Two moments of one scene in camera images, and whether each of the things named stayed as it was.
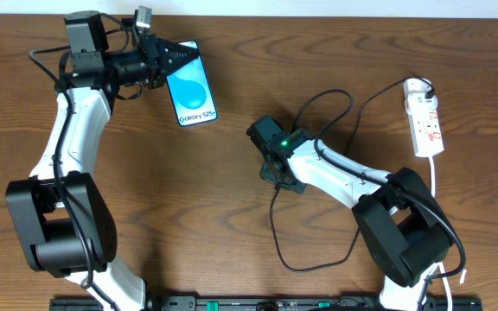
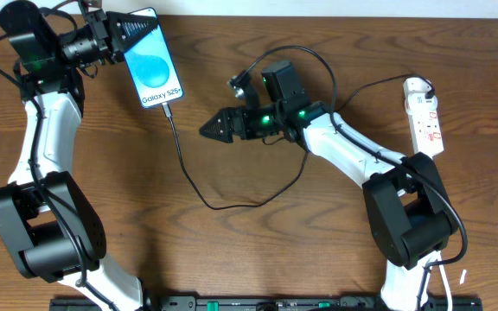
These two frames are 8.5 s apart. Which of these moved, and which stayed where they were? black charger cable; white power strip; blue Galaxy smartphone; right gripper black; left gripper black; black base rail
Moved: right gripper black; blue Galaxy smartphone; black charger cable; left gripper black
Stayed: white power strip; black base rail
